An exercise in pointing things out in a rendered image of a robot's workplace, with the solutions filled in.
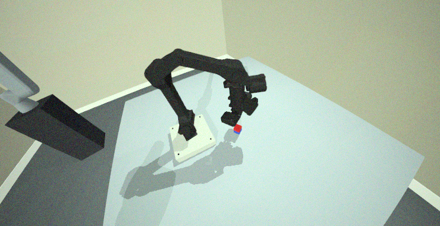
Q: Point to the red block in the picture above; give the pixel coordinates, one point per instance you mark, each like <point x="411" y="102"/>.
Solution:
<point x="237" y="128"/>

